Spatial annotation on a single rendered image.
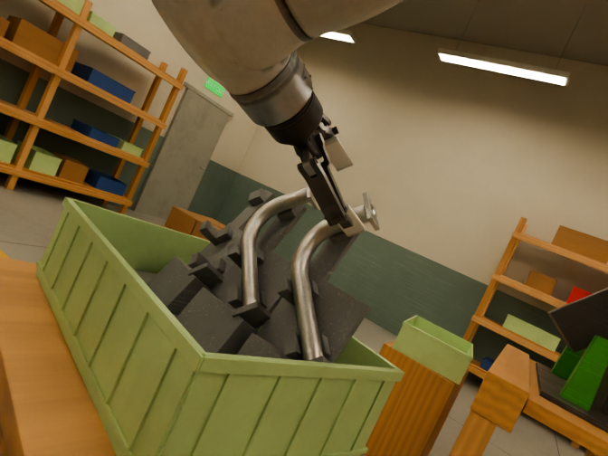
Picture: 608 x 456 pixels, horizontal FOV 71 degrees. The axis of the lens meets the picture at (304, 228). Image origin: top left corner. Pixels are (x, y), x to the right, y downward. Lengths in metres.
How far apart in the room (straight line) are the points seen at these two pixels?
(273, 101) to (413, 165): 6.59
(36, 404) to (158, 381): 0.17
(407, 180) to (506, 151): 1.45
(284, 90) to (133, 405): 0.40
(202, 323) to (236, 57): 0.48
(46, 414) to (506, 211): 6.37
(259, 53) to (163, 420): 0.39
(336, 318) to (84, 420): 0.37
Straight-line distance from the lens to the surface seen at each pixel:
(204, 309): 0.80
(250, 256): 0.81
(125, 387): 0.60
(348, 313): 0.69
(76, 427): 0.62
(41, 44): 5.52
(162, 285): 0.94
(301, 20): 0.43
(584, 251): 6.06
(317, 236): 0.73
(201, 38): 0.45
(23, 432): 0.60
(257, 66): 0.46
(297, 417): 0.63
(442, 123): 7.19
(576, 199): 6.71
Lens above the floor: 1.14
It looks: 2 degrees down
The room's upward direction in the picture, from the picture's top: 25 degrees clockwise
